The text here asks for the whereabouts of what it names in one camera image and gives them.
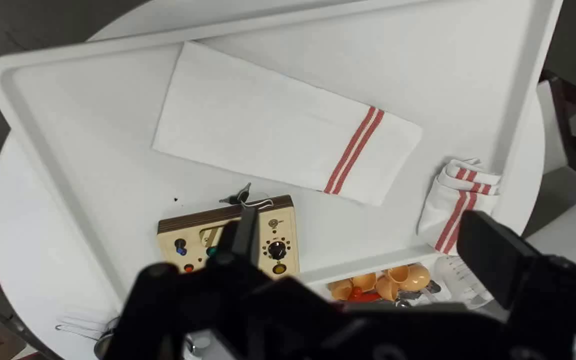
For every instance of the crumpled white towel red stripes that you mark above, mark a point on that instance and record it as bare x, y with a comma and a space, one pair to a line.
451, 201

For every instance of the large white plastic tray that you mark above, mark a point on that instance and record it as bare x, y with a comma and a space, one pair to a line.
100, 133

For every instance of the wooden busy board toy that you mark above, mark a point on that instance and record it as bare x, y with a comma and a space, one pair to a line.
281, 230

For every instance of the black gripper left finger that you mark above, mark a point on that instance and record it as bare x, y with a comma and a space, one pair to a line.
169, 312

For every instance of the clear plastic container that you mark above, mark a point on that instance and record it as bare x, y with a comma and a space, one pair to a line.
451, 276

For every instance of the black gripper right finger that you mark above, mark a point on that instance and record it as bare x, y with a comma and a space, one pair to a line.
500, 260

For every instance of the white towel red stripes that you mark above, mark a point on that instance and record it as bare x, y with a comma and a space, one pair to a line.
268, 120
451, 201

